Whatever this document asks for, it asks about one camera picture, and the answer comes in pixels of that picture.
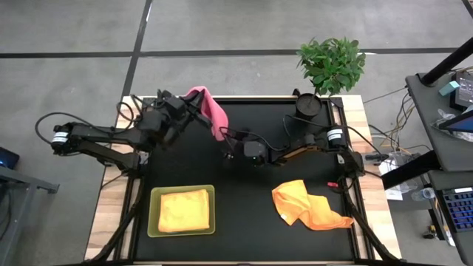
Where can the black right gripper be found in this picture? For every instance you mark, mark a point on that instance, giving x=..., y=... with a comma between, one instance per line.
x=258, y=153

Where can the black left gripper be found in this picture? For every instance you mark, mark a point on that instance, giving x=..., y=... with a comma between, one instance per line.
x=166, y=120

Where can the pink microfiber towel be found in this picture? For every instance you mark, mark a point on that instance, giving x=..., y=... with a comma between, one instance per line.
x=216, y=114

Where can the orange microfiber towel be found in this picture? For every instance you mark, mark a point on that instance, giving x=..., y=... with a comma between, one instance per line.
x=184, y=210
x=318, y=216

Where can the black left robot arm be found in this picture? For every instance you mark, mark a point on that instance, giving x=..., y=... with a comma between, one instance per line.
x=92, y=136

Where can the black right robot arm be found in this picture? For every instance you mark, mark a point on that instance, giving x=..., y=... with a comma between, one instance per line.
x=334, y=136

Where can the translucent green plastic bin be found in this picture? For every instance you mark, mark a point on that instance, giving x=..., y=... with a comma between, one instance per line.
x=153, y=210

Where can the green plant in black pot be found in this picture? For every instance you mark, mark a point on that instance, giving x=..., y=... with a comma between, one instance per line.
x=332, y=66

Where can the white paper sheet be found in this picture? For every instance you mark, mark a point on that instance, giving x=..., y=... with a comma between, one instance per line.
x=393, y=194

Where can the grey side desk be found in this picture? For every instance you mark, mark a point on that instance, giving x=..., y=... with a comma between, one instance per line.
x=425, y=122

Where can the clear plastic water bottle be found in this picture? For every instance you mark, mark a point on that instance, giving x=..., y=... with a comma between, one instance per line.
x=425, y=194

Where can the black device blue light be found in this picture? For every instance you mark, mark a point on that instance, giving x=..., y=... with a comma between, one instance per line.
x=7, y=159

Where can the grey metal side table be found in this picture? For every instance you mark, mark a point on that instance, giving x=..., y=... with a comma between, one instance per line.
x=15, y=184

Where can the small teal box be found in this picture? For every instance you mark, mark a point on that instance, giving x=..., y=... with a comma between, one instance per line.
x=449, y=88

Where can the dark tablet screen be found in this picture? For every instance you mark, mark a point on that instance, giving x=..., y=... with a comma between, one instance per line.
x=462, y=123

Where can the black pole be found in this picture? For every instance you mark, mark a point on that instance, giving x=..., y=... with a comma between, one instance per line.
x=447, y=61

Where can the backlit black keyboard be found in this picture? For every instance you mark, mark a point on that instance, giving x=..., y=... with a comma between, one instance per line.
x=460, y=208

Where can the black electronic device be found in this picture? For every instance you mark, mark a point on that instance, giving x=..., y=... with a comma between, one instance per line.
x=463, y=90

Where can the black metal table frame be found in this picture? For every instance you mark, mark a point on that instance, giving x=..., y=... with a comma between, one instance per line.
x=258, y=99

